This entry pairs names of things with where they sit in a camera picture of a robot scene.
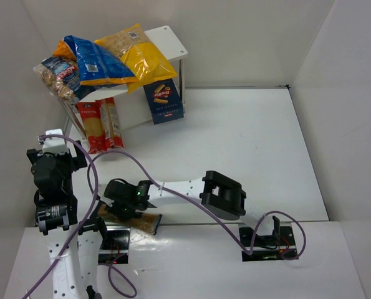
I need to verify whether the clear red spaghetti pack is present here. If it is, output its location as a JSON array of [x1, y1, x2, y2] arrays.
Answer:
[[96, 97, 124, 149]]

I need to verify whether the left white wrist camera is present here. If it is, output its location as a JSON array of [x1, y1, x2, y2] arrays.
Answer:
[[39, 136, 69, 155]]

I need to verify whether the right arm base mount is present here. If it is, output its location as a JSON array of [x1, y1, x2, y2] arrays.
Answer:
[[241, 224, 298, 262]]

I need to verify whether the yellow pasta bag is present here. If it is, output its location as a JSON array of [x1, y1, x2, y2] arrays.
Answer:
[[95, 23, 177, 93]]

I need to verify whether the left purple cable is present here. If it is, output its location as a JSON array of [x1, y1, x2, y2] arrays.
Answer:
[[22, 134, 138, 299]]

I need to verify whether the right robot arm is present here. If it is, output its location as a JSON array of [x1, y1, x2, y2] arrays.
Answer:
[[101, 171, 280, 249]]

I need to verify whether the dark La Sicilia spaghetti pack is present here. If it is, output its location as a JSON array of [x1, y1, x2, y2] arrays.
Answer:
[[97, 204, 163, 235]]

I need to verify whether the clear mixed pasta bag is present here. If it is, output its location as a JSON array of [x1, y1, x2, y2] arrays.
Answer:
[[33, 57, 97, 105]]

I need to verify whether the white two-tier shelf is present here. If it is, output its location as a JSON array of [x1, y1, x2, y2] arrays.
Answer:
[[57, 26, 188, 140]]

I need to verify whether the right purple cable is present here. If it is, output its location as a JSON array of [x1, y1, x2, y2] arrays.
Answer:
[[87, 149, 307, 260]]

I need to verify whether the blue Barilla pasta box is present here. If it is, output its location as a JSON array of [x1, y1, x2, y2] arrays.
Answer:
[[143, 79, 184, 125]]

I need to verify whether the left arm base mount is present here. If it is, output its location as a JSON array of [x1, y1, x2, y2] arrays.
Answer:
[[79, 226, 132, 265]]

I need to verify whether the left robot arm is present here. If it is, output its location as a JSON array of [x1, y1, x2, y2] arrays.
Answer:
[[26, 145, 107, 298]]

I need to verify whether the purple cable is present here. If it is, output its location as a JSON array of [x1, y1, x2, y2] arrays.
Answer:
[[22, 134, 138, 299], [87, 149, 307, 260]]

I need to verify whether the blue pasta bag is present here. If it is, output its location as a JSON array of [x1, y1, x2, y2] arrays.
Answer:
[[53, 36, 138, 86]]

